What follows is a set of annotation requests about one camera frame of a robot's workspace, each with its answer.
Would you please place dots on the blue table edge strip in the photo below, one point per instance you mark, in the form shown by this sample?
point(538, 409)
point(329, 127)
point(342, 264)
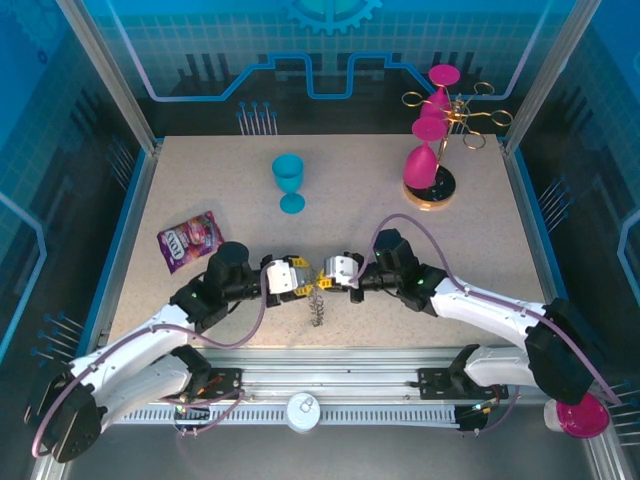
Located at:
point(117, 250)

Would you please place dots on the purple candy bag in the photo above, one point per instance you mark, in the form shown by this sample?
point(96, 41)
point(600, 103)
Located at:
point(192, 242)

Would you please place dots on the white tin can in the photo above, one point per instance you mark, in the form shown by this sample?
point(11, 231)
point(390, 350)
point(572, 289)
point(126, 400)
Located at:
point(303, 412)

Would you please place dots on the gold glass rack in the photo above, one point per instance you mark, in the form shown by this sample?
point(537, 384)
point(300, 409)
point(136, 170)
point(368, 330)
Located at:
point(445, 187)

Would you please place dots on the pink and white cup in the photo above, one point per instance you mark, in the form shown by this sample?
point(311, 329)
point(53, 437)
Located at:
point(582, 422)

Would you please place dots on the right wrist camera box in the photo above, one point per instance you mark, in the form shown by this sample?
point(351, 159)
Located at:
point(341, 270)

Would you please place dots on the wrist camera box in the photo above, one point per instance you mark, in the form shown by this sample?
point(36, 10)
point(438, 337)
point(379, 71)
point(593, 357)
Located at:
point(281, 277)
point(341, 270)

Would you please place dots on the pink plastic goblet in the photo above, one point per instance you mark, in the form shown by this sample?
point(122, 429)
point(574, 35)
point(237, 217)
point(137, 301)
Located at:
point(444, 75)
point(419, 167)

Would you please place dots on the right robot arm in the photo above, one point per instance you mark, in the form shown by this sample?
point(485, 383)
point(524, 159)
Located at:
point(490, 310)

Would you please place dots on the aluminium frame post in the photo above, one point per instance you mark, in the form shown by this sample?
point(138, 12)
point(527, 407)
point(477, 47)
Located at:
point(115, 80)
point(550, 75)

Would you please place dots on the teal plastic goblet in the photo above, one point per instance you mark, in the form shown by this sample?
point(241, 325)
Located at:
point(288, 172)

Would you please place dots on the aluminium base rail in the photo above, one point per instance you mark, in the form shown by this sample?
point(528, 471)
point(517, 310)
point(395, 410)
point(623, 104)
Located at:
point(325, 367)

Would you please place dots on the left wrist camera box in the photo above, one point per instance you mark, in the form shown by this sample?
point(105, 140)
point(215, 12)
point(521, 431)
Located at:
point(281, 277)

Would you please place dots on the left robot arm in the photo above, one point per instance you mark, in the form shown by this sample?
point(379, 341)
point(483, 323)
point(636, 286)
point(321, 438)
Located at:
point(135, 340)

